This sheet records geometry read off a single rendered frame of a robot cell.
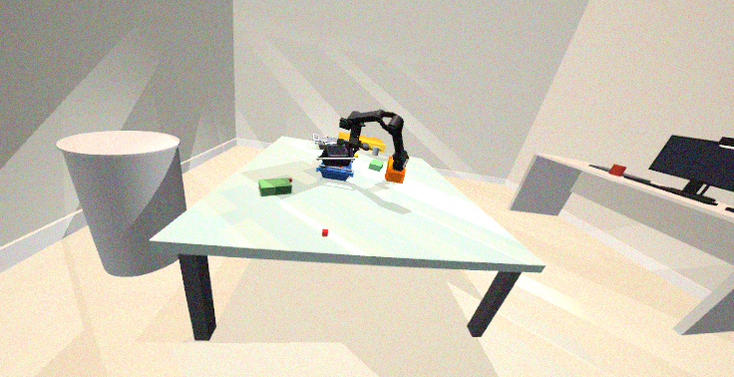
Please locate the green rectangular block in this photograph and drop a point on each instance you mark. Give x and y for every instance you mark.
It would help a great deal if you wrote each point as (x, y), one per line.
(274, 187)
(376, 165)

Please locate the blue translucent plastic tray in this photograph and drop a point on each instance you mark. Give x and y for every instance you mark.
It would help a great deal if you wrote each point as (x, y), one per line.
(334, 174)

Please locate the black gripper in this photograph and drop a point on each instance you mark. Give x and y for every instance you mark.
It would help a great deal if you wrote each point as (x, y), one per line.
(341, 142)

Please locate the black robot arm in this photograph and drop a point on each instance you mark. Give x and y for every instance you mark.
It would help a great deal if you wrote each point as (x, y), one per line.
(356, 121)

